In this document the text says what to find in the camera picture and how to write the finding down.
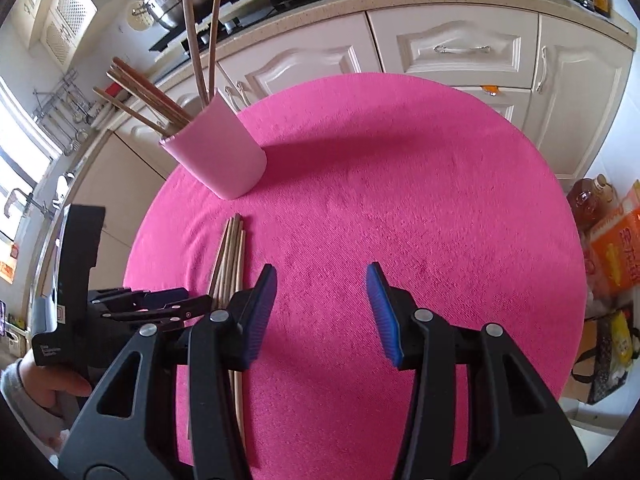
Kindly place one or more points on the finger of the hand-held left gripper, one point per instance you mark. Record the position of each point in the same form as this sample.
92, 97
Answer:
170, 297
192, 307

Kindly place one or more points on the cooking oil bottle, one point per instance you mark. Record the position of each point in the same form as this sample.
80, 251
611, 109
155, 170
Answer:
590, 200

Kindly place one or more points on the cream perforated steamer plate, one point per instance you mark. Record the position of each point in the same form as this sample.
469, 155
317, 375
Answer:
136, 16

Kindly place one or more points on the metal wall utensil rack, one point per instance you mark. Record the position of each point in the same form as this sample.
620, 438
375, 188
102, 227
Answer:
60, 95

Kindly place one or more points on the orange drawer tag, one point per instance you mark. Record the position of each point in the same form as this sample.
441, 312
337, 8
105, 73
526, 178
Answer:
490, 89

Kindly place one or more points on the cream lattice-door wall cabinet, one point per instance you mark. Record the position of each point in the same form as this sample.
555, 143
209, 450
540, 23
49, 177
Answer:
70, 5

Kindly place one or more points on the cardboard box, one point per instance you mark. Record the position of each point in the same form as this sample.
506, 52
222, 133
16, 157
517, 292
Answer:
575, 385

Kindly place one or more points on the person's left hand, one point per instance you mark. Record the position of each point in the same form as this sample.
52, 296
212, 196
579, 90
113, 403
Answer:
45, 385

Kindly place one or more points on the stainless steel pot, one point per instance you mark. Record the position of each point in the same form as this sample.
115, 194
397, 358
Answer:
162, 10

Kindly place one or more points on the person's left forearm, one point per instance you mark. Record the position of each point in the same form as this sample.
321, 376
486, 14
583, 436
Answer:
12, 400

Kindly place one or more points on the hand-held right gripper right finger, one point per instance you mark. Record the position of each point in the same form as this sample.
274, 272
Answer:
382, 310

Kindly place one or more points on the pink tablecloth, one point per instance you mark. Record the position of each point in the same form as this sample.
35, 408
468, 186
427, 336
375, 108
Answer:
400, 185

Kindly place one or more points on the barred window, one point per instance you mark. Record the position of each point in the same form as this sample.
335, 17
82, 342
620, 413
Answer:
20, 150

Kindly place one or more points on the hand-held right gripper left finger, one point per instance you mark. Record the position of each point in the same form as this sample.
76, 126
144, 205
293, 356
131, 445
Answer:
260, 310

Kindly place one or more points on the pink cup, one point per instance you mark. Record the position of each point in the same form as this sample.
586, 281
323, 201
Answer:
220, 155

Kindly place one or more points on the steel faucet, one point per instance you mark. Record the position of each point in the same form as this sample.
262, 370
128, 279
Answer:
15, 200

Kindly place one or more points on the black yellow bag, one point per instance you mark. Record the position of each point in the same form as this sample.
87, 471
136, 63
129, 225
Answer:
607, 355

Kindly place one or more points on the orange printed carton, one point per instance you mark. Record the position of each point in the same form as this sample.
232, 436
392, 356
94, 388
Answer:
620, 250

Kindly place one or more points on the group of wooden chopsticks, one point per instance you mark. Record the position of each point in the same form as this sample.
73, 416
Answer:
195, 35

